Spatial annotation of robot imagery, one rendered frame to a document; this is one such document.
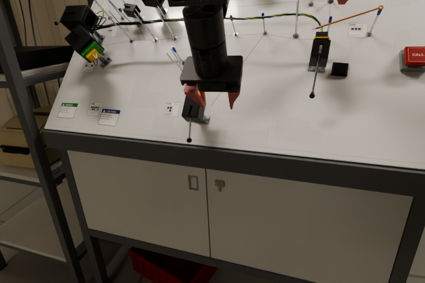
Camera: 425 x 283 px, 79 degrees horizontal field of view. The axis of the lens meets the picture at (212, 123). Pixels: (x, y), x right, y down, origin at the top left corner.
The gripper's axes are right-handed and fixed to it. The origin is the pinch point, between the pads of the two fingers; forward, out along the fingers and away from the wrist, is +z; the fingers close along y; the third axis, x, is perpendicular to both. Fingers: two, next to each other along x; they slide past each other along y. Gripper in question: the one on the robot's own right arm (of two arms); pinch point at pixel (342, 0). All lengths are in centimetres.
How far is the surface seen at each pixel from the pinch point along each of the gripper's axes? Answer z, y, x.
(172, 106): 19, 24, -43
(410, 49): 12.1, 2.3, 18.2
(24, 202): 119, 69, -187
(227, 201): 38, 45, -23
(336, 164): 20.1, 33.1, 4.9
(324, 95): 17.6, 15.0, 0.1
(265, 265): 56, 59, -8
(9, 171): 38, 55, -113
